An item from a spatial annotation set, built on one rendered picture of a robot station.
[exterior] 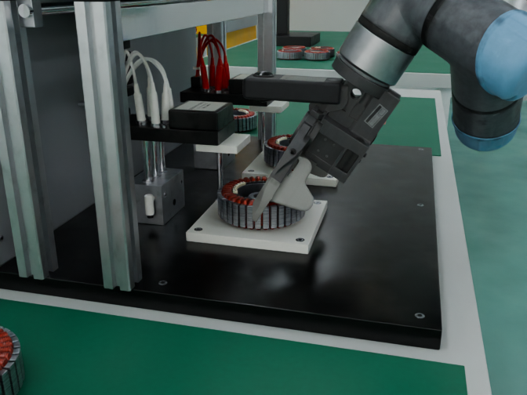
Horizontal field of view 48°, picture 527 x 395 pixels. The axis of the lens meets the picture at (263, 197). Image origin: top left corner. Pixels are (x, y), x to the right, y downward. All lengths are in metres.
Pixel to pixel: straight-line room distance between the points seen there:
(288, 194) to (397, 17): 0.22
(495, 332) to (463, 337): 1.48
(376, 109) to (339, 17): 5.39
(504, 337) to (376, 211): 1.30
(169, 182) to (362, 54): 0.30
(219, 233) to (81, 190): 0.22
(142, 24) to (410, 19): 0.27
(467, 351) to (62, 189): 0.52
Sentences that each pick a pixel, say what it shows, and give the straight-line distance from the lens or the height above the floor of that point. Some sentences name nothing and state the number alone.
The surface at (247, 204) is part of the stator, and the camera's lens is 0.70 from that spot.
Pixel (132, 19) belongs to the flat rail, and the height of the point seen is 1.03.
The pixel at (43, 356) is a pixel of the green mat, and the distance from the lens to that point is 0.58.
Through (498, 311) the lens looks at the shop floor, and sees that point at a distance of 2.20.
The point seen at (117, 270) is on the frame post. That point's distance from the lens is 0.62.
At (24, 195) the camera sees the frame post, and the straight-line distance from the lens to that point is 0.63.
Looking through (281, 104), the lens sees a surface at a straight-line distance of 0.95.
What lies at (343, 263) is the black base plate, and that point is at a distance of 0.66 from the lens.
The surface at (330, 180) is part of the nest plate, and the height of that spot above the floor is 0.78.
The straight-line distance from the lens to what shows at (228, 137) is 0.74.
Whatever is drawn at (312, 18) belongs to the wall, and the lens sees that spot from 6.10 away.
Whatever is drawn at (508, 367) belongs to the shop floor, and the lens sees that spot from 1.93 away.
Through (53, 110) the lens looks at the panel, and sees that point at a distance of 0.77.
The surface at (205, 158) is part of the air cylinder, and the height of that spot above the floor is 0.79.
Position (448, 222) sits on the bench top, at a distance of 0.86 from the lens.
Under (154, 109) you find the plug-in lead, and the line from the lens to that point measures 0.73.
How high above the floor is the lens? 1.07
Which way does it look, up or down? 20 degrees down
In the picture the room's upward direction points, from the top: straight up
